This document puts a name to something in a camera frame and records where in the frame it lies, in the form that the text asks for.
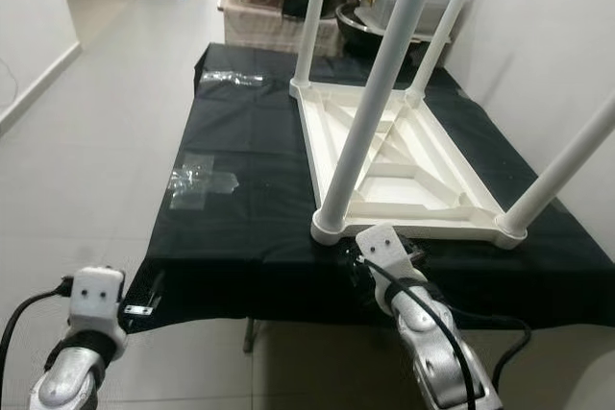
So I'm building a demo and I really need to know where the clear tape strip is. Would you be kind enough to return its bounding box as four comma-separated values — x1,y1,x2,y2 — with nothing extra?
168,153,241,211
202,69,265,87

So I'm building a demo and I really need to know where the cream plastic table top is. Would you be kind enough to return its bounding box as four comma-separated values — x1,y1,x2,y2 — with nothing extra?
288,79,529,251

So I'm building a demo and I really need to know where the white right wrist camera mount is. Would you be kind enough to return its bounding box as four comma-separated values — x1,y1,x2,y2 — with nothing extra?
354,223,430,321

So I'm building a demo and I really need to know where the black table cloth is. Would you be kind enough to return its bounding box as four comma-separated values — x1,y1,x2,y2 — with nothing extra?
130,42,615,335

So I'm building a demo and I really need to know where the black wok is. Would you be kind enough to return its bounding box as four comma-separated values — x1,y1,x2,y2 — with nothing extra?
334,2,424,59

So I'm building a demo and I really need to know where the clear lidded plastic container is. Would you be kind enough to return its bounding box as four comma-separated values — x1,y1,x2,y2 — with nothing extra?
356,0,453,37

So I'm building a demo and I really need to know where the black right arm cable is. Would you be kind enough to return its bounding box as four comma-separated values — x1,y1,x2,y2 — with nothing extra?
360,256,535,410

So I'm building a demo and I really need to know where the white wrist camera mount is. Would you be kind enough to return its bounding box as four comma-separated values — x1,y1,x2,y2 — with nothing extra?
70,266,129,359
354,223,430,321

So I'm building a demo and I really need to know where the grey metal table leg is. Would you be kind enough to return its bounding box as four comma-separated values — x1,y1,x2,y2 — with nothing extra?
243,319,259,354

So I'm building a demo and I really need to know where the patterned beige cloth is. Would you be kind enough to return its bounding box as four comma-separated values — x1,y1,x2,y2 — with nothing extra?
221,2,347,52

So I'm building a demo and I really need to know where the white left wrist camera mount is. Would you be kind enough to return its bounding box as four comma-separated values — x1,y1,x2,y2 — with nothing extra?
70,266,129,359

